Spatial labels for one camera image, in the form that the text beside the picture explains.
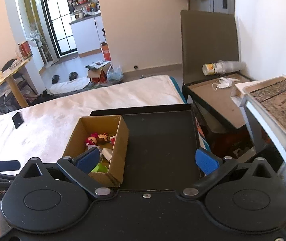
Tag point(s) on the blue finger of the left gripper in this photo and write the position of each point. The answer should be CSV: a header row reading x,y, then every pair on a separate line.
x,y
9,165

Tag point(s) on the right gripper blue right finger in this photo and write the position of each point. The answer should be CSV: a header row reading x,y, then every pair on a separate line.
x,y
207,161

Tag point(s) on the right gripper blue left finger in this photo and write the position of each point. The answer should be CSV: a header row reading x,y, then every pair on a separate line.
x,y
88,160

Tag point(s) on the green cube toy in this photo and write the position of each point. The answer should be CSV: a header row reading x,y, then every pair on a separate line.
x,y
100,168

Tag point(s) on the red pink plush figurine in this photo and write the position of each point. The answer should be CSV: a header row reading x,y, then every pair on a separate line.
x,y
92,141

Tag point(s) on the white power adapter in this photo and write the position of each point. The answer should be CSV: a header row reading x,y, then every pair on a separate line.
x,y
107,154

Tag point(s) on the brown haired doll figurine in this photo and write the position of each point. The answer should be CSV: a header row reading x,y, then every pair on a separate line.
x,y
103,138

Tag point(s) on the red figurine with box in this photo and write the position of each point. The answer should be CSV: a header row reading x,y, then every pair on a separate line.
x,y
112,140

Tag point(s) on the brown cardboard box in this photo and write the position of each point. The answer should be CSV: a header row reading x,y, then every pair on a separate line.
x,y
112,125

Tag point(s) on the black side table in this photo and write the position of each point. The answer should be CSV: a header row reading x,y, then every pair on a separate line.
x,y
219,118

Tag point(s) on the black shallow tray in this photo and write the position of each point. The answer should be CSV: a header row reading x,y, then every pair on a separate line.
x,y
161,147

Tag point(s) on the small black square device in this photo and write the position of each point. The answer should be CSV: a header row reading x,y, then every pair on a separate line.
x,y
17,120

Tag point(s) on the cream fuzzy blanket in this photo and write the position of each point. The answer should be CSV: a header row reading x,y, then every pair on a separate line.
x,y
48,126

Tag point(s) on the white floor cushion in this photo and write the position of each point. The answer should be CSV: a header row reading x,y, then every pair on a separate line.
x,y
70,86

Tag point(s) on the white face mask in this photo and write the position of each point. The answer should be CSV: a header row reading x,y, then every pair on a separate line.
x,y
224,83

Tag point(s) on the open box with magazines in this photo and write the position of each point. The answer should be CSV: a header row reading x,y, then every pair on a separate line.
x,y
97,71

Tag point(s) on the clear plastic bag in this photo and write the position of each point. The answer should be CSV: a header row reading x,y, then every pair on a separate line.
x,y
115,75

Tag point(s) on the yellow wooden table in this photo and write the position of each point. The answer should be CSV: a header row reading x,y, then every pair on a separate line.
x,y
7,76

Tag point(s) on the patterned book box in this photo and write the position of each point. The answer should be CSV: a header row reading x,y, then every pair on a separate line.
x,y
270,95

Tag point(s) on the stack of paper cups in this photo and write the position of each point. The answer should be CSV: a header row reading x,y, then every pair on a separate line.
x,y
223,67

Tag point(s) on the orange red bag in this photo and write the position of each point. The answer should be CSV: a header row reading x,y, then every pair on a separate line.
x,y
105,51

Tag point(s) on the red box on table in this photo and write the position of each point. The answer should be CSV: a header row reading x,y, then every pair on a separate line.
x,y
25,51

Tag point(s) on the brown upright board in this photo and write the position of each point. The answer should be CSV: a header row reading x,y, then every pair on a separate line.
x,y
207,37

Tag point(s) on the white kitchen cabinet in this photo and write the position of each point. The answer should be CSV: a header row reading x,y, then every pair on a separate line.
x,y
88,34

